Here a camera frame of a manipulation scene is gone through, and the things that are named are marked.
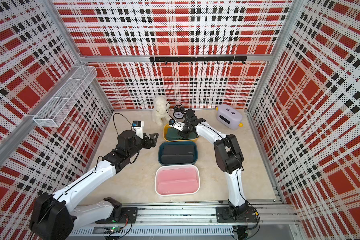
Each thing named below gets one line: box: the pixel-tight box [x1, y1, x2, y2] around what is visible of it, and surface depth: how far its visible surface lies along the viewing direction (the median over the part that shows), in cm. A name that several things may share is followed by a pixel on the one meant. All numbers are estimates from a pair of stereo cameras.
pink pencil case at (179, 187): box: [157, 180, 199, 195], surface depth 80 cm
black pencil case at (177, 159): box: [161, 154, 194, 164], surface depth 90 cm
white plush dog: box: [151, 95, 171, 126], surface depth 102 cm
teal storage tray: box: [158, 141, 199, 166], surface depth 91 cm
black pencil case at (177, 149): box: [162, 144, 194, 155], surface depth 95 cm
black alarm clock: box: [173, 105, 185, 120], surface depth 113 cm
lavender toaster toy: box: [215, 104, 244, 130], surface depth 109 cm
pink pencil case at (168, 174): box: [158, 167, 198, 183], surface depth 86 cm
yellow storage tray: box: [163, 123, 198, 142], surface depth 98 cm
